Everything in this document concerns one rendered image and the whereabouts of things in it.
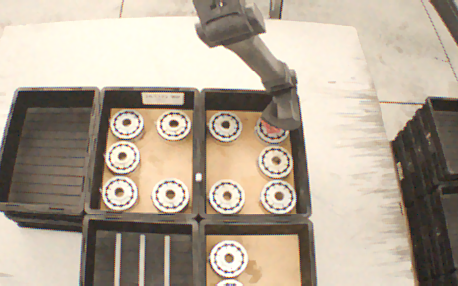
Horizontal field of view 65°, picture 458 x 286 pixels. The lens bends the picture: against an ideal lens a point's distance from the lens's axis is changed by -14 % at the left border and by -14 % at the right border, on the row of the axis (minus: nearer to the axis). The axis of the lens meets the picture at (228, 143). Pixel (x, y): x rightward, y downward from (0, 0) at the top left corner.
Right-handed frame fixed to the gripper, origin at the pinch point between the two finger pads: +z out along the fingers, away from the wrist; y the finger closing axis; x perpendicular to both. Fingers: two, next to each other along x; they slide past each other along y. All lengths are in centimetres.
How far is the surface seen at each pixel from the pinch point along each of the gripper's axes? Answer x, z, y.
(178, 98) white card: 27.3, -2.3, -11.8
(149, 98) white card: 34.3, -2.1, -17.1
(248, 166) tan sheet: -1.0, 4.1, -13.8
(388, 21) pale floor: -5, 88, 190
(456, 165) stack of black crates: -75, 39, 64
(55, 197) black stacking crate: 38, 4, -58
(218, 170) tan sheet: 5.3, 4.0, -20.5
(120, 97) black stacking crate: 41.6, -2.3, -22.5
